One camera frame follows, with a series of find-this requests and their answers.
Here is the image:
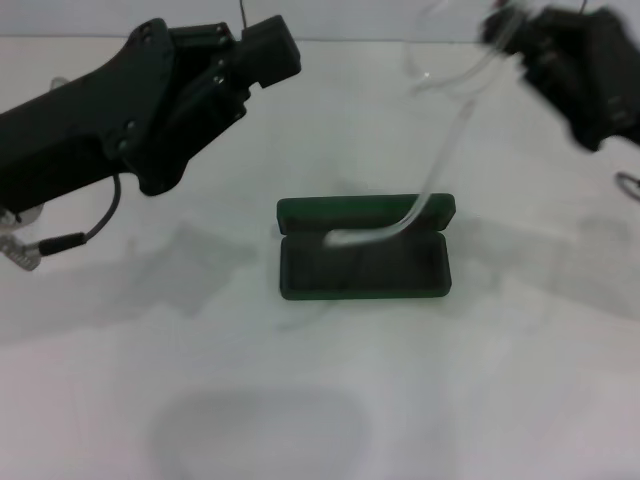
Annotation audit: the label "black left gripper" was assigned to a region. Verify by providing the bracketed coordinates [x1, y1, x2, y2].
[0, 14, 295, 216]

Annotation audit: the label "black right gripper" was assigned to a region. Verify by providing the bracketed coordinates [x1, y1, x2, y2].
[480, 7, 640, 151]

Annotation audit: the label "clear white glasses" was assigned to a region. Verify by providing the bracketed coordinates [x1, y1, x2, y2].
[324, 0, 526, 249]

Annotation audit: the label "green glasses case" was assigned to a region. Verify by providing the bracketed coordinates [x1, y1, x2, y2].
[276, 192, 457, 302]

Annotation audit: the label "left gripper cable with connector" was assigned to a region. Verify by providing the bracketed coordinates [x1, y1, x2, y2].
[0, 174, 124, 272]

